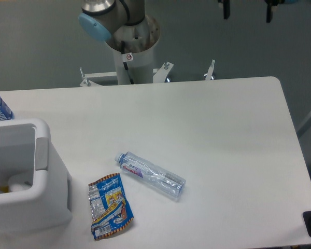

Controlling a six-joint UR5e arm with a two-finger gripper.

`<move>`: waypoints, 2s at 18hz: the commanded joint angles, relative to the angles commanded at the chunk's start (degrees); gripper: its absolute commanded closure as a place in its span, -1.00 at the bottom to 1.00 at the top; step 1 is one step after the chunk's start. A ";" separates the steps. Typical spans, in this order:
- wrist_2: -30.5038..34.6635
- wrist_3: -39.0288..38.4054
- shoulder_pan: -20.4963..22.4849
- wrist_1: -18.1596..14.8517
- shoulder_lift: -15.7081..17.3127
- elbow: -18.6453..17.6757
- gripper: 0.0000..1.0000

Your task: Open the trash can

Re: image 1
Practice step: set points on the grey robot arm blue cap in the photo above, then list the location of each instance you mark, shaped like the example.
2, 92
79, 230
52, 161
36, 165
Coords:
117, 22

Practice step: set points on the clear plastic water bottle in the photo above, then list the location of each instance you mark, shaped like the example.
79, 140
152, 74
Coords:
146, 172

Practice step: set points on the blue crumpled snack wrapper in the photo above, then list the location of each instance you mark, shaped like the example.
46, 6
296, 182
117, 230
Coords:
110, 210

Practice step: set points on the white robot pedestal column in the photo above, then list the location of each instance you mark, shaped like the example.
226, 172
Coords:
133, 50

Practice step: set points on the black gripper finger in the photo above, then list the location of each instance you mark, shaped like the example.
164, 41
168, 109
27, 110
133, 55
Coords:
225, 6
269, 9

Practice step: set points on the white plastic trash can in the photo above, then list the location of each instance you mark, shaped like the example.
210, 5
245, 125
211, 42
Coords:
34, 181

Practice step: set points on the white metal base frame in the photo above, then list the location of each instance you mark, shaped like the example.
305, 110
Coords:
160, 75

